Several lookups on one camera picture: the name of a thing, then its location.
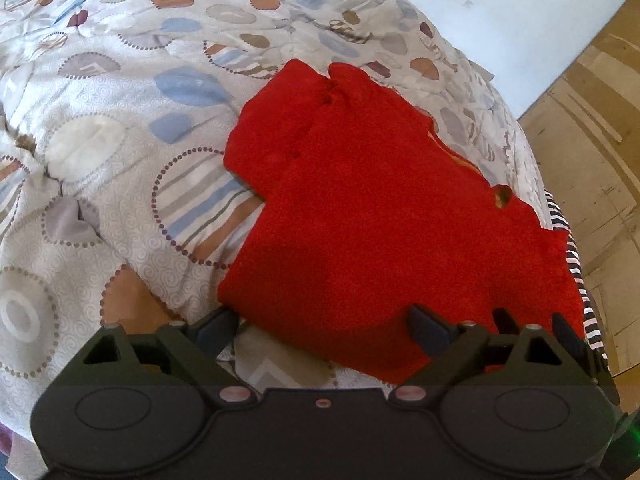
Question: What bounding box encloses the red long-sleeved sweater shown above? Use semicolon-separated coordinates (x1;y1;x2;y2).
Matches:
217;59;586;383

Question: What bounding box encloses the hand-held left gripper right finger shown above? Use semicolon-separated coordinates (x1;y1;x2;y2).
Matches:
390;304;593;405

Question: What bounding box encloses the black and white striped blanket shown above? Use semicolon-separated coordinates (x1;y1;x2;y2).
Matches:
542;187;611;366

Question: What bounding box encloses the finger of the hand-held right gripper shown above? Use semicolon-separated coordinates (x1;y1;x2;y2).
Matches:
492;309;521;337
552;312;621;406

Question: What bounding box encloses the plywood panel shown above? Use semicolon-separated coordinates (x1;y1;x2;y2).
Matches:
517;0;640;411

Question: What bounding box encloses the patterned quilt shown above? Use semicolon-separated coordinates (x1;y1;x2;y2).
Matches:
0;0;551;466

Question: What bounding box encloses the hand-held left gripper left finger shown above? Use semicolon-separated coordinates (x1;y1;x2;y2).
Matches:
70;307;259;407

